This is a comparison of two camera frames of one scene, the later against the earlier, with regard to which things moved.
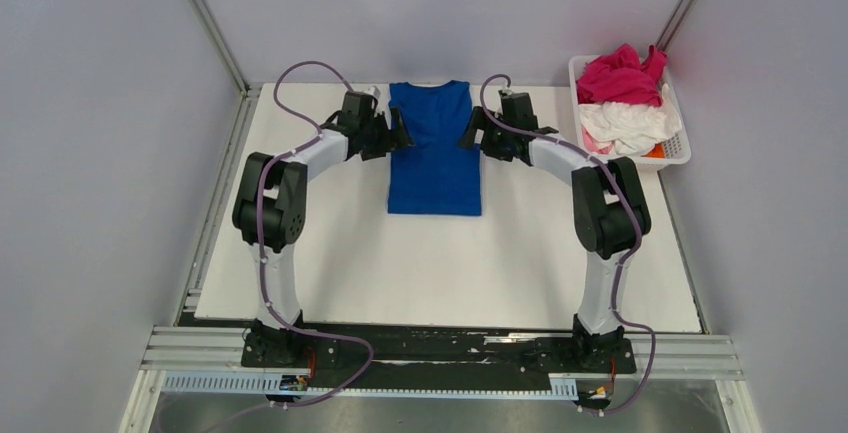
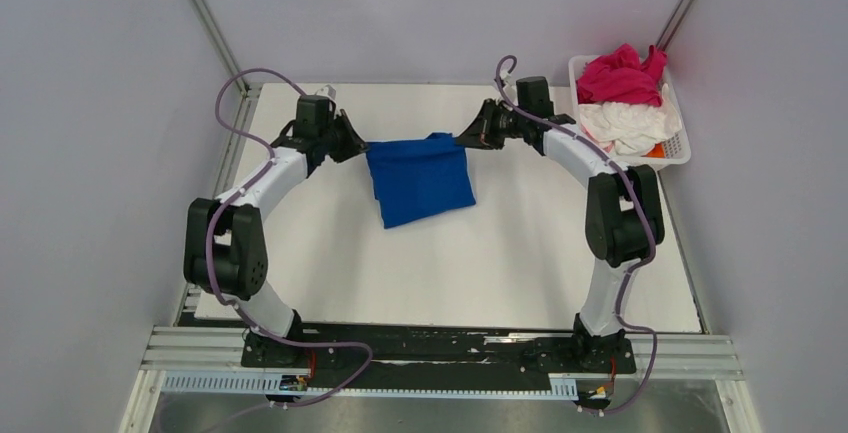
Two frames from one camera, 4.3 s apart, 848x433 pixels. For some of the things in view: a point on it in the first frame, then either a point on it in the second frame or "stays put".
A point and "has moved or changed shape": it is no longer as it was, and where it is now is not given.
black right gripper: x=479 y=121 -> x=482 y=132
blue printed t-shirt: x=437 y=175 has moved or changed shape
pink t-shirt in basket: x=621 y=76 stays put
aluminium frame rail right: x=688 y=0 stays put
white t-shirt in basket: x=633 y=128 stays put
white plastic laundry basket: x=677 y=147 stays put
